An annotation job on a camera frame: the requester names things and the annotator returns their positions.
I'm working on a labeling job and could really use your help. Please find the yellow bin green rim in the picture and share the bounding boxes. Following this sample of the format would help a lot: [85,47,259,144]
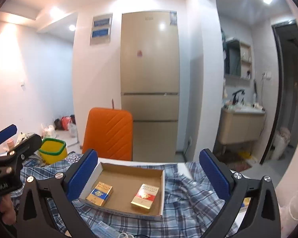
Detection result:
[38,138,68,164]

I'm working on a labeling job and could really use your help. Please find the light blue plastic packet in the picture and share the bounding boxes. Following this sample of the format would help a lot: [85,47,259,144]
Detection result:
[96,222,122,238]

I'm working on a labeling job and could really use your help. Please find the beige refrigerator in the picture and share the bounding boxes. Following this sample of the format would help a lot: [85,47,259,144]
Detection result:
[120,10,180,163]

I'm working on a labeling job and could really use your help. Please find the patterned bath mat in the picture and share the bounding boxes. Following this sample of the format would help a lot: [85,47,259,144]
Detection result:
[223,151,257,171]

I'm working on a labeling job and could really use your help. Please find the red cigarette pack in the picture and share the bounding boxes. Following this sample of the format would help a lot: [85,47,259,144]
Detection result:
[130,183,160,213]

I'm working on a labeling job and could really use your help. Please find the white plastic bag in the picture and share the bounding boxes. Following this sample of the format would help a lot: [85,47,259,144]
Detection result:
[68,123,78,138]

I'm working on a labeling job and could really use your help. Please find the blue sparkly patterned cloth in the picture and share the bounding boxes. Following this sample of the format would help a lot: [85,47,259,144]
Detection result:
[65,152,86,164]

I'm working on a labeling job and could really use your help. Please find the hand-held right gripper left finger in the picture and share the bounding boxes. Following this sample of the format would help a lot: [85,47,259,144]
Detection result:
[16,149,98,238]

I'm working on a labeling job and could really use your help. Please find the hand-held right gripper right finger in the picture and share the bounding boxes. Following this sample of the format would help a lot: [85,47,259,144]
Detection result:
[199,149,281,238]

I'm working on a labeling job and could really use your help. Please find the blue plaid shirt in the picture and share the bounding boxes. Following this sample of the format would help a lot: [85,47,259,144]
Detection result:
[10,154,239,238]

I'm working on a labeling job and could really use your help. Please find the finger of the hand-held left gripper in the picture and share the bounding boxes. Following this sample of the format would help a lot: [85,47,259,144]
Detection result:
[0,133,43,176]
[0,124,18,154]

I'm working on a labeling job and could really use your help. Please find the black faucet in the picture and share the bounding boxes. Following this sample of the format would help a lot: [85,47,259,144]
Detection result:
[232,89,245,105]

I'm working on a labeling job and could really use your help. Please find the beige bathroom vanity cabinet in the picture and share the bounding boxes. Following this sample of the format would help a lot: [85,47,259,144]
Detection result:
[218,107,267,145]

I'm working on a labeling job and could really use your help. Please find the grey wall electrical panel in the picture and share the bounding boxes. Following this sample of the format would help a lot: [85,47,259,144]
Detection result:
[90,13,113,46]

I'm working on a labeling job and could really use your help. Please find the person's left hand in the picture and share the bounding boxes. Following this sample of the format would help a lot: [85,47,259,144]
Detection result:
[0,194,17,226]

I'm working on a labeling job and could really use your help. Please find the orange chair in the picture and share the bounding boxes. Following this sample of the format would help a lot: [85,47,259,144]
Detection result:
[82,107,134,161]

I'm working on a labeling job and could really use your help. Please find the bathroom mirror cabinet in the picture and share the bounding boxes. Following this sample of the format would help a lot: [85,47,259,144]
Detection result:
[225,38,252,86]

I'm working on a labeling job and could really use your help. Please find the blue cigarette pack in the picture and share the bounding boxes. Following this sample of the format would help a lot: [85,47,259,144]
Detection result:
[86,181,114,207]

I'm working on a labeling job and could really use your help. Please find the white trash can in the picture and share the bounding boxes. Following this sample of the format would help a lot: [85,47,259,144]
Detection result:
[272,126,291,160]

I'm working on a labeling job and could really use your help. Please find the red plastic bag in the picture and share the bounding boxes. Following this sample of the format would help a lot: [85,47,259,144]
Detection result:
[61,116,71,131]

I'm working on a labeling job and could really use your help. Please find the cardboard box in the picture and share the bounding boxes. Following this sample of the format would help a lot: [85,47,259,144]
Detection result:
[79,162,165,221]

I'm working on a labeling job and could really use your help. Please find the dark door frame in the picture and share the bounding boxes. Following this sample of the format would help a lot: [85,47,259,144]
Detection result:
[259,22,298,164]

